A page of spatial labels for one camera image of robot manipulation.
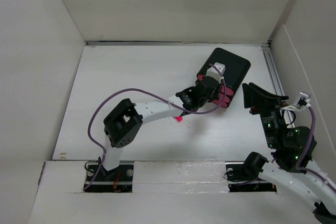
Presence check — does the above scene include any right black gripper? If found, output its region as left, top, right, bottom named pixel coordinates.
left=241, top=81, right=288, bottom=148

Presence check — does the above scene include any pink drawer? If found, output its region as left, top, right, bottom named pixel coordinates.
left=195, top=74, right=234, bottom=108

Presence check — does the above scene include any black drawer organizer box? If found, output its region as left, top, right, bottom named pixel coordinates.
left=195, top=48, right=251, bottom=108

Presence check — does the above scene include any pink highlighter marker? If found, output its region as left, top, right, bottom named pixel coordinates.
left=175, top=116, right=183, bottom=122

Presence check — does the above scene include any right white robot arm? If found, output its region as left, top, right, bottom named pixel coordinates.
left=242, top=82, right=335, bottom=223

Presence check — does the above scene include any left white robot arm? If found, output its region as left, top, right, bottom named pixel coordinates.
left=99, top=76, right=224, bottom=180

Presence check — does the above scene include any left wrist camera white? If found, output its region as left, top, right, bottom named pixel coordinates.
left=205, top=62, right=226, bottom=83

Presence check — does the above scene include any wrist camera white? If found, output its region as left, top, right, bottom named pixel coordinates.
left=205, top=62, right=226, bottom=83
left=292, top=92, right=311, bottom=111

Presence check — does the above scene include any aluminium rail back edge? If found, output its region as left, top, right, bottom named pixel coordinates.
left=86, top=40, right=269, bottom=46

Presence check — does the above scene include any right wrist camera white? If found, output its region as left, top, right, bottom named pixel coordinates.
left=292, top=92, right=311, bottom=111

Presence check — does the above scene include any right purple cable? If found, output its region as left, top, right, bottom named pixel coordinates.
left=293, top=104, right=336, bottom=190

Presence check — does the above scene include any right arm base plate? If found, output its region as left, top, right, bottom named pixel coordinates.
left=223, top=162, right=277, bottom=193

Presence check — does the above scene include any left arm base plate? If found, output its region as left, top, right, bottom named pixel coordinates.
left=83, top=161, right=134, bottom=193

